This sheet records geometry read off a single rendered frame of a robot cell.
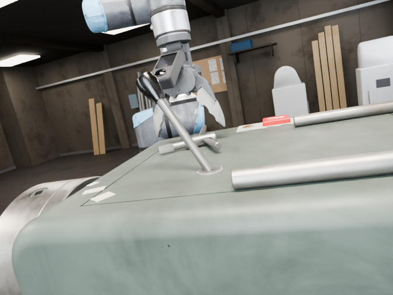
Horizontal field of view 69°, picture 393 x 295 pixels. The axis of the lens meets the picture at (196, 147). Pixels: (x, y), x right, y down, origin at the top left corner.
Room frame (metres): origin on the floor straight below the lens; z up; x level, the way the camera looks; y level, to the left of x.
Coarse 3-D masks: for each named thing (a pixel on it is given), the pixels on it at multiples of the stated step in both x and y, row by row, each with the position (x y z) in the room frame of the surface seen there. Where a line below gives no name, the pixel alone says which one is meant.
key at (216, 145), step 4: (204, 128) 0.72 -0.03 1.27; (200, 132) 0.65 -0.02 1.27; (204, 132) 0.66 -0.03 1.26; (204, 140) 0.54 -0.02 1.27; (208, 140) 0.51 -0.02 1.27; (212, 140) 0.49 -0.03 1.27; (208, 144) 0.51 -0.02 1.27; (212, 144) 0.48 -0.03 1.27; (216, 144) 0.46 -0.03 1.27; (220, 144) 0.47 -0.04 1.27; (216, 148) 0.46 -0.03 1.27
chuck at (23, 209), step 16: (32, 192) 0.54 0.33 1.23; (48, 192) 0.52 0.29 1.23; (16, 208) 0.50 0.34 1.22; (32, 208) 0.48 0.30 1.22; (0, 224) 0.48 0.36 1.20; (16, 224) 0.46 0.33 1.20; (0, 240) 0.45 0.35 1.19; (0, 256) 0.43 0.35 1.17; (0, 272) 0.42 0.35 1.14; (0, 288) 0.42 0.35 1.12; (16, 288) 0.41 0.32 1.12
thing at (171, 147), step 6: (192, 138) 0.55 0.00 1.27; (198, 138) 0.55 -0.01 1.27; (210, 138) 0.55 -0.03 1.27; (168, 144) 0.55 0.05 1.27; (174, 144) 0.55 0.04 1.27; (180, 144) 0.55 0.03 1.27; (198, 144) 0.55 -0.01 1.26; (204, 144) 0.55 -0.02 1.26; (162, 150) 0.54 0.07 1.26; (168, 150) 0.54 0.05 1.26
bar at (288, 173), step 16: (304, 160) 0.27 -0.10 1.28; (320, 160) 0.27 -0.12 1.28; (336, 160) 0.26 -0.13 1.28; (352, 160) 0.25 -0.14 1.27; (368, 160) 0.25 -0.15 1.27; (384, 160) 0.25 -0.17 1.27; (240, 176) 0.28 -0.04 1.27; (256, 176) 0.27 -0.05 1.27; (272, 176) 0.27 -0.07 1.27; (288, 176) 0.27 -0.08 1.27; (304, 176) 0.26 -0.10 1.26; (320, 176) 0.26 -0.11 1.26; (336, 176) 0.26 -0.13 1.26; (352, 176) 0.25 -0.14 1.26
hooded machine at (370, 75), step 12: (360, 48) 5.70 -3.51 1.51; (372, 48) 5.58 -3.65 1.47; (384, 48) 5.48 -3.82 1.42; (360, 60) 5.73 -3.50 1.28; (372, 60) 5.52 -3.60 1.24; (384, 60) 5.42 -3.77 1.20; (360, 72) 5.53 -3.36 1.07; (372, 72) 5.43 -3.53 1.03; (384, 72) 5.35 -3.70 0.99; (360, 84) 5.63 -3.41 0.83; (372, 84) 5.44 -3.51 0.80; (384, 84) 5.35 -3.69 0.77; (360, 96) 5.76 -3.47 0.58; (372, 96) 5.44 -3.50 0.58; (384, 96) 5.36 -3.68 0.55
